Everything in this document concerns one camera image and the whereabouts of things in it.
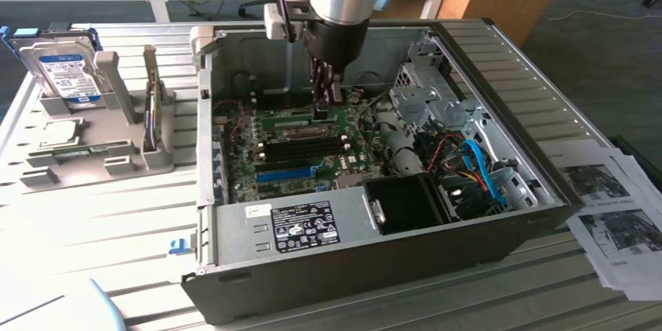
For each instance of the grey power supply unit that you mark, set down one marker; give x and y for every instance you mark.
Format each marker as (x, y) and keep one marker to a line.
(290, 226)

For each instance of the hard disk with blue label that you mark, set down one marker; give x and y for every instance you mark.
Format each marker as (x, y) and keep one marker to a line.
(64, 71)

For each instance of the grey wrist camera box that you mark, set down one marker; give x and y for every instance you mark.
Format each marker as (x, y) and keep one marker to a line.
(278, 23)

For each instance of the graphics card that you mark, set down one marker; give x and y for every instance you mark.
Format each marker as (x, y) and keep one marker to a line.
(152, 114)

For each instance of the blue case latch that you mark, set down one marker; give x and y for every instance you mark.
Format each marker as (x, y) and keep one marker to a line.
(178, 247)

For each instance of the metal disk bay cage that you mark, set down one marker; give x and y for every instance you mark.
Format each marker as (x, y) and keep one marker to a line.
(439, 106)

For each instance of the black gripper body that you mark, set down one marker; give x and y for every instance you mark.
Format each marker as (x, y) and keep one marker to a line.
(334, 42)

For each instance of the stack of printed papers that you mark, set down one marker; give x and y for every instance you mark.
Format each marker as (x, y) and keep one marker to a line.
(610, 222)

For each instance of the open black PC case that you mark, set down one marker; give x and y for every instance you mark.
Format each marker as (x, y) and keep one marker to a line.
(393, 253)

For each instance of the blue disk caddy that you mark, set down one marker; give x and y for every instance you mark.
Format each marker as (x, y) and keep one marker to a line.
(25, 33)

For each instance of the silver CPU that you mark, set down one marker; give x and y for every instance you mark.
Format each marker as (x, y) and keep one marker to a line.
(63, 132)

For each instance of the green RAM stick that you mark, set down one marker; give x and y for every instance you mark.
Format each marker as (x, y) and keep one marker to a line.
(78, 151)
(290, 121)

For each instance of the grey parts rack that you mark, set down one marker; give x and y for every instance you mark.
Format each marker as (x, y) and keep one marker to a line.
(119, 125)

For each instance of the blue expansion slot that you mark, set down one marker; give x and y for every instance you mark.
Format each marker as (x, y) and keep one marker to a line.
(284, 174)

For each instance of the green motherboard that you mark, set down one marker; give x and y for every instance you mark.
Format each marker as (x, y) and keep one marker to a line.
(290, 170)

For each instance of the black office chair base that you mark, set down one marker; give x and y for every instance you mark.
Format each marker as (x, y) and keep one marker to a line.
(251, 7)

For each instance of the black RAM slot bank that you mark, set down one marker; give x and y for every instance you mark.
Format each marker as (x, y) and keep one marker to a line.
(302, 149)
(282, 99)

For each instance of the black fan shroud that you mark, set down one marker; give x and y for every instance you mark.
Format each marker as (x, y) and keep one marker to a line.
(403, 201)

